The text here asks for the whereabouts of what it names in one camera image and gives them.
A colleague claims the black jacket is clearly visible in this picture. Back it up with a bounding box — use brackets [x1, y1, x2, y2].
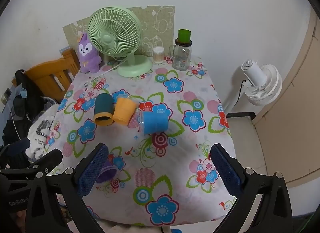
[13, 69, 47, 124]

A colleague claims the purple cup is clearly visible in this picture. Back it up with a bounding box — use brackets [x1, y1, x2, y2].
[96, 160, 118, 184]

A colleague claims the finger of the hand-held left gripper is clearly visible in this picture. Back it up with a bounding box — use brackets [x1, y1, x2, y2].
[0, 148, 63, 181]

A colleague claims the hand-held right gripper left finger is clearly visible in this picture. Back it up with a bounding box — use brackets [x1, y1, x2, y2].
[25, 143, 110, 233]

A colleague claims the green patterned board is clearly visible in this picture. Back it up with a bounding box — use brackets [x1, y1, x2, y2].
[62, 5, 176, 59]

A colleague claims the floral tablecloth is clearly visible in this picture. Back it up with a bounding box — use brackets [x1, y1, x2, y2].
[44, 57, 238, 227]

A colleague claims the white printed shirt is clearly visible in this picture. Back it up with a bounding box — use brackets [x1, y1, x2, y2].
[26, 103, 61, 160]

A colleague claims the orange cup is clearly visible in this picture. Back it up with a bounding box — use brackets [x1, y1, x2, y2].
[112, 95, 139, 125]

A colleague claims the dark teal cup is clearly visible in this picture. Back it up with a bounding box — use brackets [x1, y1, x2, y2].
[93, 93, 116, 126]

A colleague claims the black fan cable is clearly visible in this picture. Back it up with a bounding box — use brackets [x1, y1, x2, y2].
[236, 79, 247, 109]

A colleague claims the white desk fan cable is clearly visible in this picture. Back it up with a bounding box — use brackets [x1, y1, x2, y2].
[89, 59, 128, 84]

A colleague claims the cotton swab container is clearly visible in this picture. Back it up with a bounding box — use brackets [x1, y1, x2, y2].
[152, 46, 165, 65]

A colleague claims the glass jar mug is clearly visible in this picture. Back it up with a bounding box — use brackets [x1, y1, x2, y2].
[168, 38, 193, 71]

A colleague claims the white standing fan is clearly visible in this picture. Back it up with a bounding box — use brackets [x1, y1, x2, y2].
[224, 59, 283, 114]

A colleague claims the beige wooden cabinet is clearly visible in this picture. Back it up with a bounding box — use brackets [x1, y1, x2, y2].
[251, 10, 320, 191]

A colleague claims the purple plush toy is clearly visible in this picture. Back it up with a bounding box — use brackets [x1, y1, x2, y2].
[77, 32, 103, 74]

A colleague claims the blue cup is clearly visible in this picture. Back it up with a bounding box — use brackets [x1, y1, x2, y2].
[137, 109, 170, 135]

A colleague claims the green translucent cup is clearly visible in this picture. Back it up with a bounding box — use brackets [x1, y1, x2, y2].
[178, 29, 192, 42]

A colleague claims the light green desk fan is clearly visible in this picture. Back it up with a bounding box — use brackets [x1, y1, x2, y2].
[88, 7, 154, 78]

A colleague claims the black floor strip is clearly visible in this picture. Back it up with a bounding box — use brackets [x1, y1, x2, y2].
[226, 112, 256, 119]

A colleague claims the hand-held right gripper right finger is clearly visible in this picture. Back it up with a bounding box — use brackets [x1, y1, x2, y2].
[210, 144, 294, 233]

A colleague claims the dark clothes pile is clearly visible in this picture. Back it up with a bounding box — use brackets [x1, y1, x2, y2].
[0, 119, 32, 171]

